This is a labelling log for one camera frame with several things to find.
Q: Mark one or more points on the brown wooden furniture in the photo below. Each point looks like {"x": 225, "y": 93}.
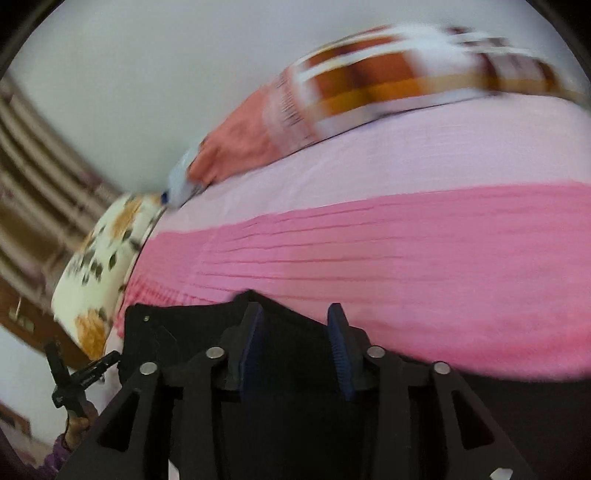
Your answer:
{"x": 34, "y": 321}

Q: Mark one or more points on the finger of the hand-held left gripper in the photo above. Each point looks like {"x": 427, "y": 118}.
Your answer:
{"x": 57, "y": 362}
{"x": 94, "y": 364}

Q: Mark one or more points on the person's left forearm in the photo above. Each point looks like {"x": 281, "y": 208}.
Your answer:
{"x": 53, "y": 459}

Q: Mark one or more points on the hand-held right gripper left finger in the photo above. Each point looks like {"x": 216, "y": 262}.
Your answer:
{"x": 251, "y": 353}

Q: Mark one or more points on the beige striped curtain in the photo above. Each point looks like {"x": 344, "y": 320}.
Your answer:
{"x": 32, "y": 184}

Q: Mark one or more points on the black pants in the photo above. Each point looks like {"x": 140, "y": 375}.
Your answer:
{"x": 295, "y": 332}

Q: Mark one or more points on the pink checkered bedsheet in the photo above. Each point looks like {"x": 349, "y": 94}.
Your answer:
{"x": 369, "y": 240}

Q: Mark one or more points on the pale blue plastic packet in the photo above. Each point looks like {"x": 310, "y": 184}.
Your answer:
{"x": 182, "y": 177}

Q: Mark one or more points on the orange plaid pillow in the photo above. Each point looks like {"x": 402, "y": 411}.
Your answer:
{"x": 360, "y": 83}

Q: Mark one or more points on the person's left hand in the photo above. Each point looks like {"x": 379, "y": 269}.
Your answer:
{"x": 78, "y": 431}

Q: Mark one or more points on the floral cream pillow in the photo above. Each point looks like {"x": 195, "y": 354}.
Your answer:
{"x": 106, "y": 258}

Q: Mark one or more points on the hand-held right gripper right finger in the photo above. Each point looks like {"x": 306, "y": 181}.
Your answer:
{"x": 339, "y": 353}

